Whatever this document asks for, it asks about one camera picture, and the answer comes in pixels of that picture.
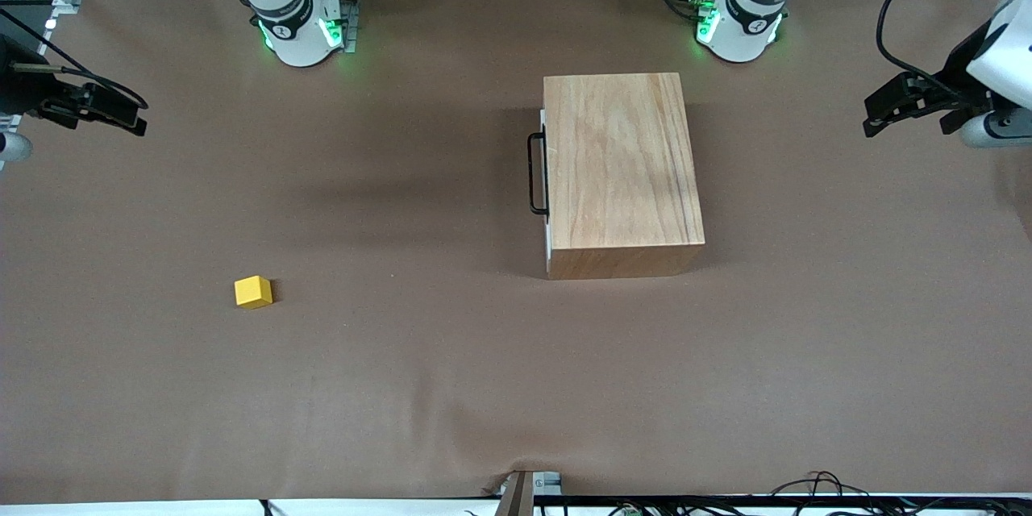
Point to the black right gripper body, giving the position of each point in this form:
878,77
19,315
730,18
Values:
18,93

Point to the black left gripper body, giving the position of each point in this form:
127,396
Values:
959,73

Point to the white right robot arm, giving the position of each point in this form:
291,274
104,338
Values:
290,32

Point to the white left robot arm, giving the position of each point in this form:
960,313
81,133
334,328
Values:
746,16

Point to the yellow cube block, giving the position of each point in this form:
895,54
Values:
253,292

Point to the light wooden drawer cabinet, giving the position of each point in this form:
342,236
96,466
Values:
621,169

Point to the brown table cloth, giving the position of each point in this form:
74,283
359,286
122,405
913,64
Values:
403,379

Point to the table edge clamp bracket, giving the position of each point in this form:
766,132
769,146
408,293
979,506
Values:
520,496

